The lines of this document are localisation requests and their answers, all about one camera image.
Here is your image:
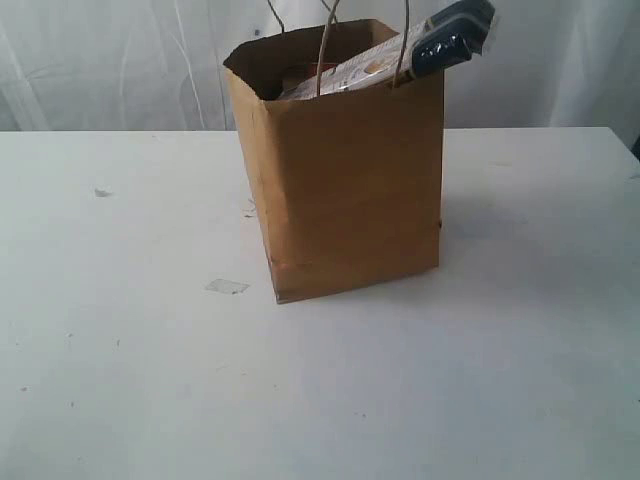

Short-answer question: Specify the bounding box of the spaghetti packet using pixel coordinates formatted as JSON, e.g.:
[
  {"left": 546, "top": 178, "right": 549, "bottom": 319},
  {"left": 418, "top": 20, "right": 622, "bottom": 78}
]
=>
[{"left": 280, "top": 1, "right": 496, "bottom": 100}]

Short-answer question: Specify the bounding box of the brown paper bag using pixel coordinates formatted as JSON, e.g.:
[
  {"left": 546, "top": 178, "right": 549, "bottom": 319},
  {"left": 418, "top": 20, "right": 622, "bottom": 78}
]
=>
[{"left": 224, "top": 19, "right": 444, "bottom": 303}]

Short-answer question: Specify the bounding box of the clear tape patch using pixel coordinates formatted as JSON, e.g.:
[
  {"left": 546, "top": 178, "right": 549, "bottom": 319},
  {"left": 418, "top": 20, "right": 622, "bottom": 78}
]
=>
[{"left": 205, "top": 278, "right": 250, "bottom": 295}]

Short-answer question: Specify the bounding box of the small white paper scrap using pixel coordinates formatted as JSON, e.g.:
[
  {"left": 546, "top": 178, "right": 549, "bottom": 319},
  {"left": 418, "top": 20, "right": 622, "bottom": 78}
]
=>
[{"left": 94, "top": 189, "right": 113, "bottom": 198}]

